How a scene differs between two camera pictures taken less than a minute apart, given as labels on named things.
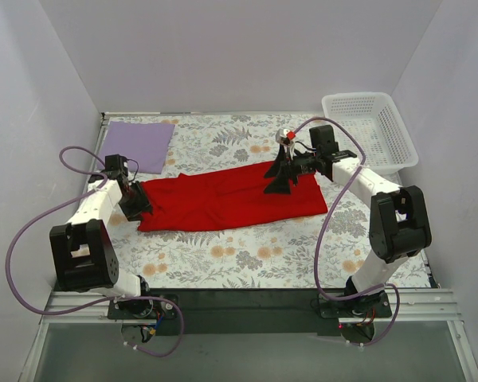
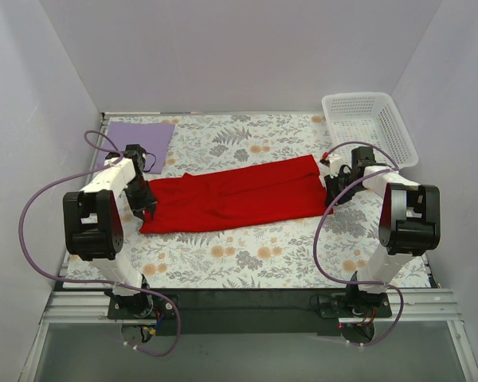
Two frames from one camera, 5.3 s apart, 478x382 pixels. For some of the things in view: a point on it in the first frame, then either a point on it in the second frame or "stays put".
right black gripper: (291, 169) -> (334, 188)
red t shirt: (225, 196) stays put
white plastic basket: (378, 124) stays put
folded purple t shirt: (146, 143) stays put
